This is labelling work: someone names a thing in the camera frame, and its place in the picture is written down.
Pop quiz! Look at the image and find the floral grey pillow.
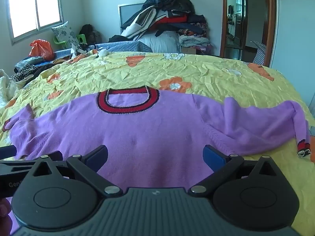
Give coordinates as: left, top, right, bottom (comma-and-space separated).
51, 21, 80, 50

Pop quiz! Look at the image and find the checkered cloth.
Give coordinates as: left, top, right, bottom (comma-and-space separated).
250, 41, 267, 65

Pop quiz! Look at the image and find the yellow floral bed sheet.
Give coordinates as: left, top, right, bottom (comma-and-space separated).
0, 52, 315, 236

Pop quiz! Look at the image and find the wooden door frame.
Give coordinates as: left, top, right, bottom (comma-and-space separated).
220, 0, 277, 67

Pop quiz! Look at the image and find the person's left hand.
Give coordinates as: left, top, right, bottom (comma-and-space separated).
0, 198, 13, 236

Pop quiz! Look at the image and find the orange plastic bag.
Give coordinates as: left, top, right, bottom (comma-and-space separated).
29, 39, 55, 61

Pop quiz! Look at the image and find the purple sweater with red collar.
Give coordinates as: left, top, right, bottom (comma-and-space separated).
2, 85, 311, 235

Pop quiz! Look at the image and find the grey flat board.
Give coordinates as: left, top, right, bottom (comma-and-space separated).
118, 3, 145, 35

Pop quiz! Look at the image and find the window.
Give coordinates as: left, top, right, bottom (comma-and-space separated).
6, 0, 63, 46

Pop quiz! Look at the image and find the pile of clothes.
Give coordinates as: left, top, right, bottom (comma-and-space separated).
108, 0, 213, 54

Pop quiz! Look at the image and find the blue quilt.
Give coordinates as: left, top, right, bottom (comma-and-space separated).
53, 41, 153, 59

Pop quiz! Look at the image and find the black bag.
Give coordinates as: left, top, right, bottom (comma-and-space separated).
79, 24, 102, 45

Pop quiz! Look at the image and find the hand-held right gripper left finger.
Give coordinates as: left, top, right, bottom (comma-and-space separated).
31, 145, 124, 198

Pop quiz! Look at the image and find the white knit cloth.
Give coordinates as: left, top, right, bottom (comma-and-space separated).
0, 69, 22, 104

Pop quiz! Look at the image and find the blue clothes heap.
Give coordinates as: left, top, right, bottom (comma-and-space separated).
15, 56, 53, 69

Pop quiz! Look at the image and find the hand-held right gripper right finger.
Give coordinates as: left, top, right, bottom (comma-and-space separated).
188, 145, 280, 198

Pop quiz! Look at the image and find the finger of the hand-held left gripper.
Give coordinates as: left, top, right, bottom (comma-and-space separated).
0, 146, 17, 160
0, 161, 37, 175

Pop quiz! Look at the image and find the black white zigzag cloth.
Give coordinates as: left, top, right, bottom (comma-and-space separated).
11, 64, 37, 81

